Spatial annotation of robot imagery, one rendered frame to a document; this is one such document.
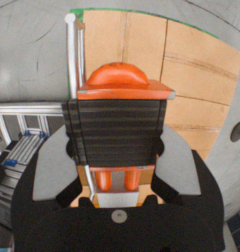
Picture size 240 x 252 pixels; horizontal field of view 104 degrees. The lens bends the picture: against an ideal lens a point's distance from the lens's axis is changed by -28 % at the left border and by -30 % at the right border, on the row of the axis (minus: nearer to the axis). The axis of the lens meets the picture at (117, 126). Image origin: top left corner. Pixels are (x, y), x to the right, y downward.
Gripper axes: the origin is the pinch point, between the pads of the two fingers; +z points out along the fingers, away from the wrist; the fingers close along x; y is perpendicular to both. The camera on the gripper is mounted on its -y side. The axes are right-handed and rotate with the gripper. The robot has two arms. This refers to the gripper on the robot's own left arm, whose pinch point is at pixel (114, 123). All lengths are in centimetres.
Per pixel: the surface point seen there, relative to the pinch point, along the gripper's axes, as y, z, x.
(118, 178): 10.3, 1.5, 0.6
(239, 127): 67, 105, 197
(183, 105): 18, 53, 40
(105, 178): 7.6, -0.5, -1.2
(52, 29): -39, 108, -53
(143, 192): 35.0, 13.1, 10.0
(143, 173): 30.0, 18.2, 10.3
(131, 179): 7.9, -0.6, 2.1
